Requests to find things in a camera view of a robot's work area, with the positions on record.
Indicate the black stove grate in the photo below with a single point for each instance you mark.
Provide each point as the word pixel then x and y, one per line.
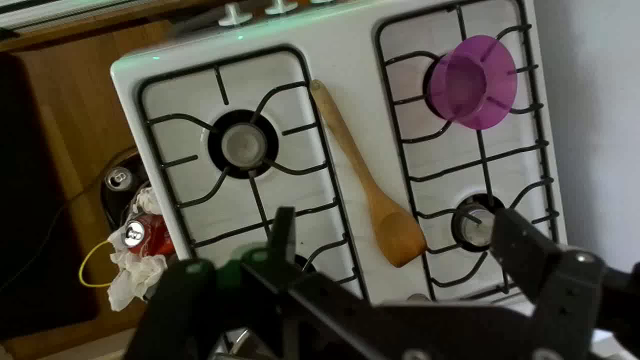
pixel 481 160
pixel 259 200

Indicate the crumpled white paper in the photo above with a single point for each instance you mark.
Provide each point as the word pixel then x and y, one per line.
pixel 137 276

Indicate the wooden spoon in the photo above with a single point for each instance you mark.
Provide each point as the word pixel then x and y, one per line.
pixel 393 233

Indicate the yellow rubber band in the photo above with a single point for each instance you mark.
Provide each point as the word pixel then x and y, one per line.
pixel 81 267

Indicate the round gas burner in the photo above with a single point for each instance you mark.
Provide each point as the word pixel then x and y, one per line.
pixel 243 142
pixel 474 222
pixel 427 90

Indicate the white gas stove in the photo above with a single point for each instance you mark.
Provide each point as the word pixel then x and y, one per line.
pixel 373 132

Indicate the purple plastic bowl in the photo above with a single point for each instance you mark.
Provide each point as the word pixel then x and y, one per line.
pixel 466 82

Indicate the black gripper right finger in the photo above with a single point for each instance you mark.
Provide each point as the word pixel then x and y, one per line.
pixel 533 257

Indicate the white stove knob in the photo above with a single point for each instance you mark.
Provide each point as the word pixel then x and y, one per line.
pixel 280 7
pixel 235 14

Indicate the black can silver lid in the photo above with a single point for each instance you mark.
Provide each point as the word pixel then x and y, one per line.
pixel 120 181

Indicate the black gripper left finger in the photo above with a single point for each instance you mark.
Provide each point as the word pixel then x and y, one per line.
pixel 282 233

